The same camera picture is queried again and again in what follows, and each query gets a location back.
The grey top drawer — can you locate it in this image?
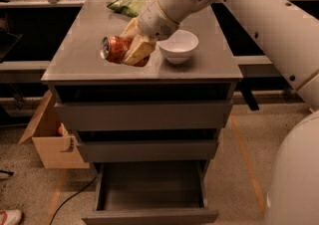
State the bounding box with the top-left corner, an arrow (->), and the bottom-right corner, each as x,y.
55,101 -> 232,131

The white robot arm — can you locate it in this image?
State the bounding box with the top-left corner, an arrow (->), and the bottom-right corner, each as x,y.
123,0 -> 319,225

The grey middle drawer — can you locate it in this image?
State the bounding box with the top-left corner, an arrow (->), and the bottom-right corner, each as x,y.
78,140 -> 218,162

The grey drawer cabinet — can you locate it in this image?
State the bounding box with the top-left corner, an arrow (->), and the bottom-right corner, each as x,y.
40,0 -> 244,225

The black floor cable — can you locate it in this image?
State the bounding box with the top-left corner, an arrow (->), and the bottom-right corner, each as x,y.
49,175 -> 98,225

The white sneaker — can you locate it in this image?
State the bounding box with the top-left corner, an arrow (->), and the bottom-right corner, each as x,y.
0,210 -> 23,225

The green chip bag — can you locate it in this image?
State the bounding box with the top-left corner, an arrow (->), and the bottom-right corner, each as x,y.
107,0 -> 147,18

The white bowl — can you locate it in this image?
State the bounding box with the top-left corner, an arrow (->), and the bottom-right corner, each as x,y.
158,30 -> 199,65

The grey shelf rail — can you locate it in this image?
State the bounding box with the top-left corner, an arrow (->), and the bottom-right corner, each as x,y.
0,61 -> 50,84

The red coke can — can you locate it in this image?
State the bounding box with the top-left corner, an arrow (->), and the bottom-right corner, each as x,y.
101,36 -> 150,67

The grey drawer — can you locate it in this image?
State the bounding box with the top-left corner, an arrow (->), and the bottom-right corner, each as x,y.
55,101 -> 232,131
82,160 -> 218,225
78,140 -> 218,162

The cardboard box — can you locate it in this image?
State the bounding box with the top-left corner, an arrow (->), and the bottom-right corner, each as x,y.
19,91 -> 90,169

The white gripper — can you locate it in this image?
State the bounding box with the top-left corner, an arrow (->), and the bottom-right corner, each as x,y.
121,0 -> 179,66

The grey bottom drawer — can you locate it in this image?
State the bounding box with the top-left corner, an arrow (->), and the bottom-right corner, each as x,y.
82,160 -> 218,225

